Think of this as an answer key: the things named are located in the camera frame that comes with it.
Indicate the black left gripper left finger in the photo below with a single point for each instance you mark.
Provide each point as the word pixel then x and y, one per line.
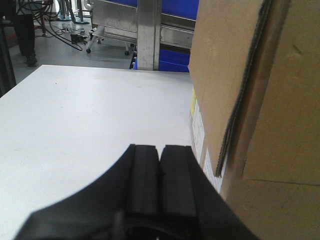
pixel 130 187

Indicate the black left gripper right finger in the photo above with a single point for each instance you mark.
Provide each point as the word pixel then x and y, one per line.
pixel 191 203

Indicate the brown cardboard box black print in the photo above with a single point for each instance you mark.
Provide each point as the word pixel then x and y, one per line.
pixel 255 67

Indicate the white shipping label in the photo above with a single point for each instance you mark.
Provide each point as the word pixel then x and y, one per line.
pixel 198 132

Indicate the yellow warning sticker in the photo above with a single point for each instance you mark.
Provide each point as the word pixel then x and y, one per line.
pixel 193 102

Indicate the blue plastic bin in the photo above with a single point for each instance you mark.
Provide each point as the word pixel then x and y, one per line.
pixel 173 61

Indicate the white wheeled metal cart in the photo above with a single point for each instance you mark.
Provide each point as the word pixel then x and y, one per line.
pixel 115 21

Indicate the person in black trousers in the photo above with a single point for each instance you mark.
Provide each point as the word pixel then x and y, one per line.
pixel 24 28

